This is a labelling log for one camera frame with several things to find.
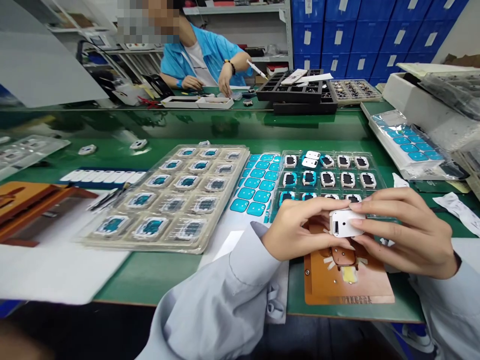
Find row of white covers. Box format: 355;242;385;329
58;169;148;186

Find person's right hand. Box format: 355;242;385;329
349;186;461;281

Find grey board panel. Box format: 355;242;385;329
0;0;110;110

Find white plastic container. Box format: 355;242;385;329
111;83;142;107

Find stack of clear trays with filmed parts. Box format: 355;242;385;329
76;143;252;257

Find clear tray of black-faced housings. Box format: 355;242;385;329
278;149;380;223

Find white paper sheet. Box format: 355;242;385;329
0;186;133;305

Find tray of round metal parts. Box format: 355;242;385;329
329;77;384;103

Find white flat device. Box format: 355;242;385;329
280;68;309;86

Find orange hinged fixture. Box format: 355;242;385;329
0;181;99;248

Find black tweezers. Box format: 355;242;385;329
86;184;131;212

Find wall of blue storage bins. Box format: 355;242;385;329
291;0;470;82

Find stack of clear empty trays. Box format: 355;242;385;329
415;68;480;122

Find red-handled cutters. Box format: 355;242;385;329
137;95;163;110

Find black tape roll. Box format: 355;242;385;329
143;72;176;99

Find small clear plastic box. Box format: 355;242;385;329
227;87;253;101

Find small white paper scrap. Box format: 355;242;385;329
391;172;412;191

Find orange jig plate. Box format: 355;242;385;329
302;216;397;306

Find clear blister tray with white parts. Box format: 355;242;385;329
0;134;73;182

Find stack of black compartment trays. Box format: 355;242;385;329
255;68;339;116

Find bag of blue sticker sheets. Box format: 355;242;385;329
368;109;471;182

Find white plastic housing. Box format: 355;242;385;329
328;208;367;239

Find sheet of blue stickers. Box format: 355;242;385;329
224;152;285;225

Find white syringe dispenser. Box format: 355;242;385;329
245;59;270;80

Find person's left hand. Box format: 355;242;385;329
269;196;358;270

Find white paper packet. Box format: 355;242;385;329
432;191;480;238

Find white shallow tray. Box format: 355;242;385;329
160;94;236;110

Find white box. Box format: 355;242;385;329
385;62;480;127

